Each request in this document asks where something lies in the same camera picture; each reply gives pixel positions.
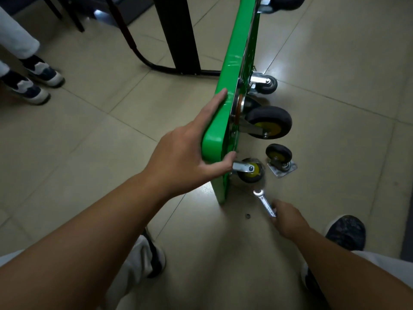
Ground person's right hand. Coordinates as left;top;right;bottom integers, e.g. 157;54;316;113
270;199;310;242

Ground person's left hand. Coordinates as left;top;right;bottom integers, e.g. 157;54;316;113
142;88;237;201

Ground silver wrench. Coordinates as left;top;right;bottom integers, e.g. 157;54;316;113
253;189;277;218

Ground green platform trolley deck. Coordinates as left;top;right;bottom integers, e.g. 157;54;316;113
103;0;268;205

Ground person's left forearm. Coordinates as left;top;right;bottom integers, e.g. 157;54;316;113
0;172;168;310

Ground person's right forearm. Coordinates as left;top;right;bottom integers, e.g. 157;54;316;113
292;229;413;310

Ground person's dark shoe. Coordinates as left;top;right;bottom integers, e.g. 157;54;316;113
142;227;167;279
302;215;367;298

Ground person's light trousers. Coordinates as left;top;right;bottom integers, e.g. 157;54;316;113
0;235;413;310

